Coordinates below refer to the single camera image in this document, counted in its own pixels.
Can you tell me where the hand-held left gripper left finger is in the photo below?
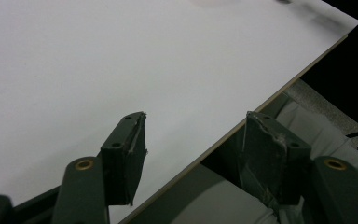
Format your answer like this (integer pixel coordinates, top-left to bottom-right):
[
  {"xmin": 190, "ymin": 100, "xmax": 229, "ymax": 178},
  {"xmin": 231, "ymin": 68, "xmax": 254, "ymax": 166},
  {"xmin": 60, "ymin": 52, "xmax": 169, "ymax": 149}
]
[{"xmin": 100, "ymin": 111, "xmax": 148, "ymax": 206}]

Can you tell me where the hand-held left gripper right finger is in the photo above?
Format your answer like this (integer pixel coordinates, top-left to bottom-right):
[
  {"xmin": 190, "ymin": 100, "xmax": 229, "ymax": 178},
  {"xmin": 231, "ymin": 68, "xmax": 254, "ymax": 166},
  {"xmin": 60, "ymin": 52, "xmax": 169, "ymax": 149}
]
[{"xmin": 237, "ymin": 110, "xmax": 312, "ymax": 217}]

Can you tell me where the grey speckled mat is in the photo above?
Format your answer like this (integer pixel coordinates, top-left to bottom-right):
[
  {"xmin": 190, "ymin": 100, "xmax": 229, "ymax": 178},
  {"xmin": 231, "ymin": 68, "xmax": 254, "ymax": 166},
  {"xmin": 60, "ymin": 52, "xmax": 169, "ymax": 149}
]
[{"xmin": 283, "ymin": 78, "xmax": 358, "ymax": 148}]

